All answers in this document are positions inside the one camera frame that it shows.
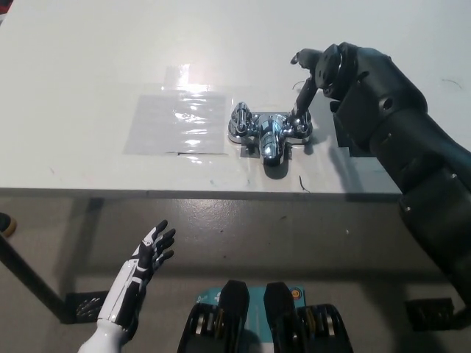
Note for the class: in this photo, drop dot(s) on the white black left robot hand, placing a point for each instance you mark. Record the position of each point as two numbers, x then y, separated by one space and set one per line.
145 257

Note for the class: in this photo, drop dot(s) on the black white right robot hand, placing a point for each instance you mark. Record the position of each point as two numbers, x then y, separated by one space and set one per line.
307 88

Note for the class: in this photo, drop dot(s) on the black tape patch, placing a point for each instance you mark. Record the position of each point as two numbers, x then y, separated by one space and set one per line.
342 128

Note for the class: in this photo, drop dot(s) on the black perforated foot plate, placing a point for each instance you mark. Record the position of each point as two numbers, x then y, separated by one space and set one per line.
428 312
86 307

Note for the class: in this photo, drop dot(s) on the black diagonal metal bar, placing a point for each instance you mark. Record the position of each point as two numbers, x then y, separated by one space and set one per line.
33 277

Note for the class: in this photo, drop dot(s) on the clear plastic sheet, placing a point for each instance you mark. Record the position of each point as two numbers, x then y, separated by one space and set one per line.
176 123

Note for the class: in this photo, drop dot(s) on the black shoe tan sole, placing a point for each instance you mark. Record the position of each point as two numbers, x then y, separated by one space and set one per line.
6 224

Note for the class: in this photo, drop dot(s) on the red patterned object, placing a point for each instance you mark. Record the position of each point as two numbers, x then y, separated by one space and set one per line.
3 7

